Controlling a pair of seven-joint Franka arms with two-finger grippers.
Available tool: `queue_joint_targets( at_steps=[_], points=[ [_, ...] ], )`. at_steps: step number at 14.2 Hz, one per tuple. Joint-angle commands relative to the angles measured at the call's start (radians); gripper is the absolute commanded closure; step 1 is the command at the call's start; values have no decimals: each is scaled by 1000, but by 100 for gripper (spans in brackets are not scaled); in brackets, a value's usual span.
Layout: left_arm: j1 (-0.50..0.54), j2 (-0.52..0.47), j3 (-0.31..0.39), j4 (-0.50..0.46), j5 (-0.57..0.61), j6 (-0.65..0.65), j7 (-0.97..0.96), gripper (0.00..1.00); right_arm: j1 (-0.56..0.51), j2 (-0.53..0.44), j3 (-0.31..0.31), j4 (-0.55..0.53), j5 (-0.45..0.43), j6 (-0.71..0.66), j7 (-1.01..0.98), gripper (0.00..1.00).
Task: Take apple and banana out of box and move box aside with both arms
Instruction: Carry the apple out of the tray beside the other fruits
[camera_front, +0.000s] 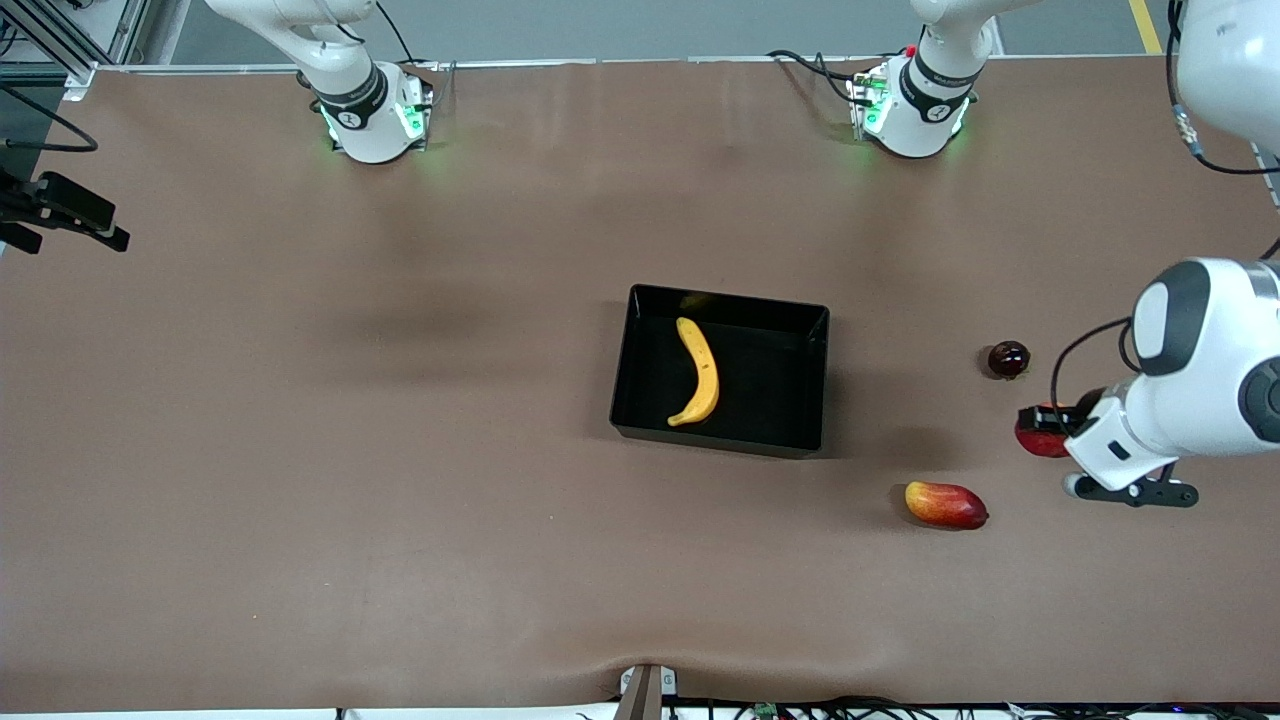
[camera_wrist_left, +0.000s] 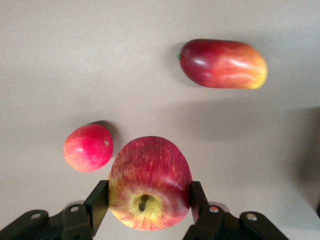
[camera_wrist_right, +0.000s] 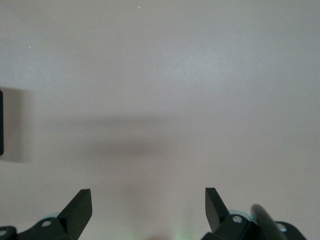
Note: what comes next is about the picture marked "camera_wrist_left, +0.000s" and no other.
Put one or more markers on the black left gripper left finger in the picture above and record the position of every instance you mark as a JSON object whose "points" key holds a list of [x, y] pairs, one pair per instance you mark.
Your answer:
{"points": [[75, 220]]}

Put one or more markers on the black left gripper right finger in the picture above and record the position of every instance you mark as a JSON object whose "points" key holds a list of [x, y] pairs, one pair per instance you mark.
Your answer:
{"points": [[212, 225]]}

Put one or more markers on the red yellow striped apple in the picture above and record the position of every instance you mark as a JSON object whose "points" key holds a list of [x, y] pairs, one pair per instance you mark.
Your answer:
{"points": [[150, 175]]}

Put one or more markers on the pink red round peach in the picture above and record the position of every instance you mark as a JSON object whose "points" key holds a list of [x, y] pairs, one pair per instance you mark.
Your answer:
{"points": [[87, 150]]}

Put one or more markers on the brown table mat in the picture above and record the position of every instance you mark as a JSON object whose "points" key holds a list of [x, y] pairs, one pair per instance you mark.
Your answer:
{"points": [[75, 62]]}

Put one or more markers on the red yellow mango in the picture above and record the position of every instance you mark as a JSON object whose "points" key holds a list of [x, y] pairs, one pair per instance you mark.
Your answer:
{"points": [[222, 65]]}

